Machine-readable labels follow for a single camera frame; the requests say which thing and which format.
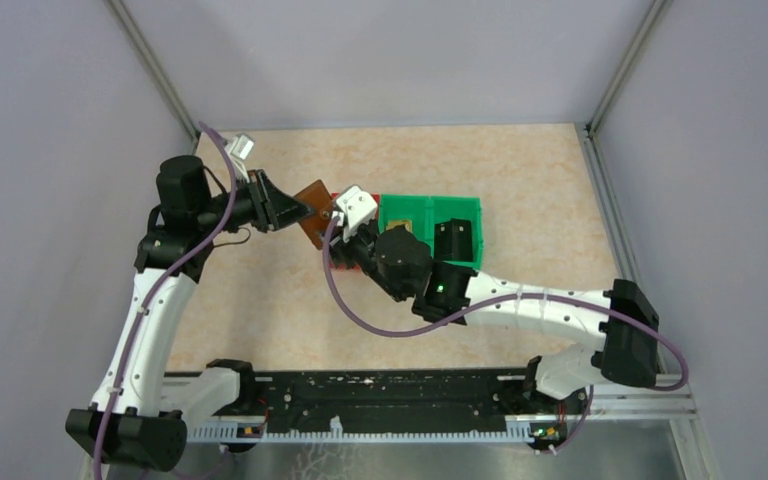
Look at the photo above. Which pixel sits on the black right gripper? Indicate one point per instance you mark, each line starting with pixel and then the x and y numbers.
pixel 341 246

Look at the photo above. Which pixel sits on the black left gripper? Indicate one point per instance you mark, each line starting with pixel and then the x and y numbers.
pixel 274 209

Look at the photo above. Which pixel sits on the brown leather card holder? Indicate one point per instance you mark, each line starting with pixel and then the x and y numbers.
pixel 316 196

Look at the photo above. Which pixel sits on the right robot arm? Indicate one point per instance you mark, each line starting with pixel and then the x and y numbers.
pixel 613 332

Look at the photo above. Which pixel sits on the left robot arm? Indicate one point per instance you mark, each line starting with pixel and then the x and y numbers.
pixel 159 298

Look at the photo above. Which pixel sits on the gold credit card stack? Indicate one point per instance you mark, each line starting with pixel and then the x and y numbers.
pixel 406 224

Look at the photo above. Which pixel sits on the green bin with gold cards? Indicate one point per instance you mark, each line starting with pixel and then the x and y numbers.
pixel 418 209

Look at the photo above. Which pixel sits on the black VIP card stack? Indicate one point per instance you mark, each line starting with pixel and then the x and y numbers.
pixel 453 241

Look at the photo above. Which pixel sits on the red plastic bin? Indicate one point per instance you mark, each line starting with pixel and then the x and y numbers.
pixel 357 212

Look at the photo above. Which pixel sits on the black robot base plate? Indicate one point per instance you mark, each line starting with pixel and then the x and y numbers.
pixel 430 401

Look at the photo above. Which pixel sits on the aluminium frame rail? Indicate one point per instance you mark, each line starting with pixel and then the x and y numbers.
pixel 607 403

